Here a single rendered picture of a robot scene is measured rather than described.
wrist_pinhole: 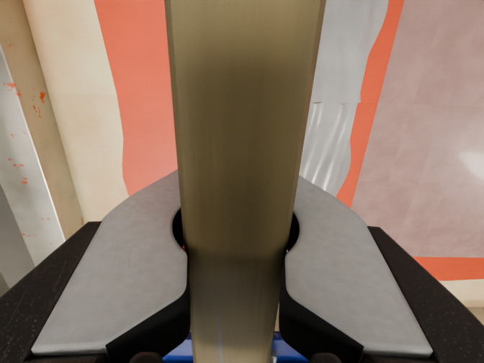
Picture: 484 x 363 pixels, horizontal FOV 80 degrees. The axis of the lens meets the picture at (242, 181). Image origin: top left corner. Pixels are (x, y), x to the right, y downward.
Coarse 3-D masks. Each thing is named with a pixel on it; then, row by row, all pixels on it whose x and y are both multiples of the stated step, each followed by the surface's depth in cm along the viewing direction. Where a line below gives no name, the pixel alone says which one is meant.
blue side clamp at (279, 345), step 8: (280, 336) 33; (184, 344) 32; (272, 344) 33; (280, 344) 33; (176, 352) 33; (184, 352) 33; (280, 352) 34; (288, 352) 34; (296, 352) 34; (168, 360) 34; (176, 360) 34; (184, 360) 34; (192, 360) 34; (280, 360) 34; (288, 360) 34; (296, 360) 34; (304, 360) 34
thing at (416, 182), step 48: (144, 96) 24; (144, 144) 26; (384, 144) 26; (432, 144) 26; (480, 144) 26; (384, 192) 29; (432, 192) 29; (480, 192) 29; (432, 240) 32; (480, 240) 32
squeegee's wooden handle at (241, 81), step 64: (192, 0) 5; (256, 0) 5; (320, 0) 5; (192, 64) 5; (256, 64) 5; (192, 128) 6; (256, 128) 6; (192, 192) 7; (256, 192) 7; (192, 256) 8; (256, 256) 8; (192, 320) 10; (256, 320) 9
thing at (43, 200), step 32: (0, 0) 19; (0, 32) 19; (0, 64) 19; (32, 64) 22; (0, 96) 20; (32, 96) 22; (0, 128) 21; (32, 128) 22; (0, 160) 23; (32, 160) 23; (64, 160) 26; (32, 192) 24; (64, 192) 26; (32, 224) 26; (64, 224) 26; (32, 256) 27; (480, 320) 36
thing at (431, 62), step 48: (96, 0) 21; (144, 0) 21; (432, 0) 21; (480, 0) 21; (144, 48) 22; (384, 48) 22; (432, 48) 22; (480, 48) 23; (384, 96) 24; (432, 96) 24; (480, 96) 24
